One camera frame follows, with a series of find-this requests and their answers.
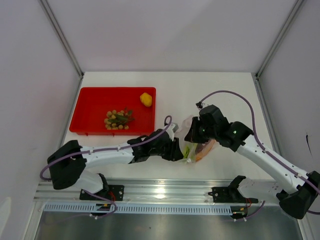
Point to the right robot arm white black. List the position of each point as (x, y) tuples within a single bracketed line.
[(299, 188)]

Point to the slotted white cable duct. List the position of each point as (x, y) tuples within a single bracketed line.
[(130, 208)]

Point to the bunch of tan longans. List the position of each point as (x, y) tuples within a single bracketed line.
[(118, 120)]

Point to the yellow potato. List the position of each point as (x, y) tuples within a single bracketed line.
[(146, 99)]

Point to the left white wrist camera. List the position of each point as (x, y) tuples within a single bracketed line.
[(170, 129)]

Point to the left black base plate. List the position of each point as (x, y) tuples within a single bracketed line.
[(115, 193)]

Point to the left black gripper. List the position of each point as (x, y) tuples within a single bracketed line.
[(178, 155)]

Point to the right aluminium frame post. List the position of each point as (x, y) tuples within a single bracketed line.
[(281, 35)]

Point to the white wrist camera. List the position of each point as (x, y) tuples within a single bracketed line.
[(170, 129), (199, 105)]

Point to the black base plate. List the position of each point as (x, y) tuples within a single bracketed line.
[(115, 193), (228, 194)]

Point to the orange purple sweet potato slice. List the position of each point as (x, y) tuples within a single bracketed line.
[(203, 149)]

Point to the aluminium mounting rail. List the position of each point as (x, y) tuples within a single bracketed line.
[(165, 191)]

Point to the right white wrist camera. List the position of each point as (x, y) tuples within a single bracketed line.
[(199, 105)]

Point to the left aluminium frame post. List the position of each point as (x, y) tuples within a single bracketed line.
[(46, 7)]

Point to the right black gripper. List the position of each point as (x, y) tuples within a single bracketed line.
[(192, 136)]

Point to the clear pink-dotted zip bag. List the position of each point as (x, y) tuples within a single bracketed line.
[(182, 132)]

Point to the green celery stalks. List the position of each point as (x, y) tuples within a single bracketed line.
[(189, 153)]

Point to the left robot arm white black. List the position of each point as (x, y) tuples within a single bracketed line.
[(69, 165)]

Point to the red plastic tray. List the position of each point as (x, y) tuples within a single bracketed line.
[(94, 102)]

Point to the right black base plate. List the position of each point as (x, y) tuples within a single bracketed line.
[(228, 194)]

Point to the aluminium frame post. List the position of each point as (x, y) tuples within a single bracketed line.
[(46, 7), (281, 35)]

